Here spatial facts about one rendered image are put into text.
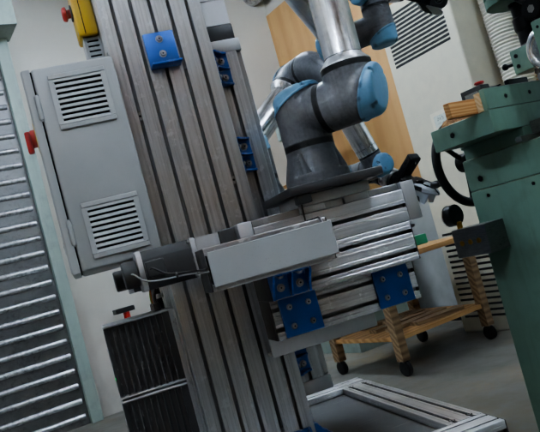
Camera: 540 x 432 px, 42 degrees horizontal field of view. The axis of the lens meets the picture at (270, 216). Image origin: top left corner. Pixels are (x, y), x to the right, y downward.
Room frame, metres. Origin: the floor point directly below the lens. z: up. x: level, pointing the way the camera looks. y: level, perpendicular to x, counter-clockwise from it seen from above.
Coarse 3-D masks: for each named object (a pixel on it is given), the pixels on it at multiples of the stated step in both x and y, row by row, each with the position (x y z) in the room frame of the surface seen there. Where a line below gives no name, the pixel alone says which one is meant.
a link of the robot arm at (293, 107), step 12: (300, 84) 1.58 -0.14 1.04; (312, 84) 1.58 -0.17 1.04; (276, 96) 1.59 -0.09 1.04; (288, 96) 1.57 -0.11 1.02; (300, 96) 1.56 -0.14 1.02; (312, 96) 1.55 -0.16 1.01; (276, 108) 1.60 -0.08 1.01; (288, 108) 1.57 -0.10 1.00; (300, 108) 1.56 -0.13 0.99; (312, 108) 1.54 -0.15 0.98; (276, 120) 1.62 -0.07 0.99; (288, 120) 1.58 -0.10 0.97; (300, 120) 1.56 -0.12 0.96; (312, 120) 1.55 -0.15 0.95; (324, 120) 1.55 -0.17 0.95; (288, 132) 1.58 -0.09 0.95; (300, 132) 1.57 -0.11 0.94; (312, 132) 1.57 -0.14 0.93; (324, 132) 1.58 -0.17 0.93; (288, 144) 1.59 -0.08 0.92
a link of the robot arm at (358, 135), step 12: (300, 60) 2.27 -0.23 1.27; (312, 60) 2.25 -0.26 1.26; (300, 72) 2.27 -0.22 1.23; (312, 72) 2.25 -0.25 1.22; (348, 132) 2.29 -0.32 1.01; (360, 132) 2.28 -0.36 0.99; (360, 144) 2.29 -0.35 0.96; (372, 144) 2.30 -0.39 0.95; (360, 156) 2.31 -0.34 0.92; (372, 156) 2.29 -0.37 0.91; (384, 156) 2.29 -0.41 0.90; (360, 168) 2.35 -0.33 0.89; (384, 168) 2.28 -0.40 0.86
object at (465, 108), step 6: (450, 102) 1.75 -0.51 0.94; (456, 102) 1.76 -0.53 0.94; (462, 102) 1.78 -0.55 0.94; (468, 102) 1.79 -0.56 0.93; (474, 102) 1.80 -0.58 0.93; (444, 108) 1.76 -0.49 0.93; (450, 108) 1.75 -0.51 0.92; (456, 108) 1.76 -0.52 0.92; (462, 108) 1.77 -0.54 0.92; (468, 108) 1.78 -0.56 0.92; (474, 108) 1.80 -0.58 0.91; (450, 114) 1.75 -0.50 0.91; (456, 114) 1.76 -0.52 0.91; (462, 114) 1.77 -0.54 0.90; (468, 114) 1.78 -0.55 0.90; (474, 114) 1.80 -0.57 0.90
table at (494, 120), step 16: (496, 112) 1.79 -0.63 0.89; (512, 112) 1.82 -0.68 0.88; (528, 112) 1.85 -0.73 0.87; (448, 128) 1.89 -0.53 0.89; (464, 128) 1.85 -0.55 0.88; (480, 128) 1.81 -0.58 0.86; (496, 128) 1.78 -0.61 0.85; (512, 128) 1.81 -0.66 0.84; (448, 144) 1.90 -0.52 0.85; (464, 144) 1.90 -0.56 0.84
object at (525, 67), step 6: (522, 48) 1.96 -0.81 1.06; (510, 54) 2.00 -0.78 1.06; (516, 54) 1.98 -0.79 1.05; (522, 54) 1.97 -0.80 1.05; (516, 60) 1.99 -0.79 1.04; (522, 60) 1.97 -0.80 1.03; (528, 60) 1.96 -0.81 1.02; (516, 66) 1.99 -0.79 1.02; (522, 66) 1.98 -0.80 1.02; (528, 66) 1.96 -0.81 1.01; (516, 72) 2.00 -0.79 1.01; (522, 72) 1.98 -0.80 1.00; (528, 72) 2.01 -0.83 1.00
